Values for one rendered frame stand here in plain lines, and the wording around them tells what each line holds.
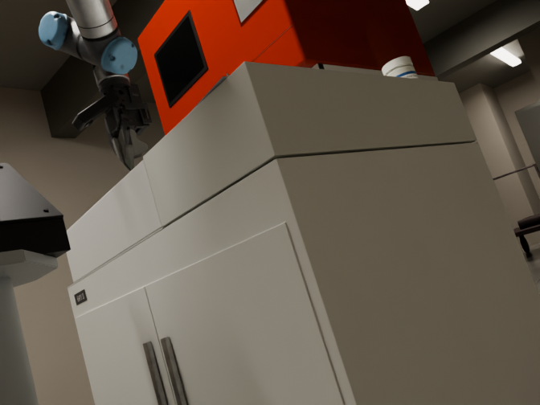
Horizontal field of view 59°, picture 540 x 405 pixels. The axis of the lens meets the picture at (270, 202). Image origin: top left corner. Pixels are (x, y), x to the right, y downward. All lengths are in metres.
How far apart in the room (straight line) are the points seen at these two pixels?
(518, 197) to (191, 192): 7.80
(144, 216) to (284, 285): 0.41
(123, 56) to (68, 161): 3.19
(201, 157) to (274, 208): 0.19
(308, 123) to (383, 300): 0.28
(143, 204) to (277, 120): 0.40
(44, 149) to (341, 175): 3.58
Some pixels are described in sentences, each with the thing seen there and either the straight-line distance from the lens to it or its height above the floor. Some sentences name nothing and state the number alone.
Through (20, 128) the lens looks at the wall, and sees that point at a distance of 4.17.
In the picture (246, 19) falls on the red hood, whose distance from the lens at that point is 1.61.
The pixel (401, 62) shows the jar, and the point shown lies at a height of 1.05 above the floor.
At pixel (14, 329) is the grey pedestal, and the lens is 0.89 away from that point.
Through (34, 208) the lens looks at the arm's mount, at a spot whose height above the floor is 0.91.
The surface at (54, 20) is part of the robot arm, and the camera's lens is 1.14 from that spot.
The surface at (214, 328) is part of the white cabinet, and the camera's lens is 0.84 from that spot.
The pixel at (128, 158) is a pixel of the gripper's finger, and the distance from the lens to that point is 1.11.
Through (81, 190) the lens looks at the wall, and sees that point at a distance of 4.14.
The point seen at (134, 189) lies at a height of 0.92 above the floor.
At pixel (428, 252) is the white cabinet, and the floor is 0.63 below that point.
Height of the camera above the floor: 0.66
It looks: 9 degrees up
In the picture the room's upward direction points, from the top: 18 degrees counter-clockwise
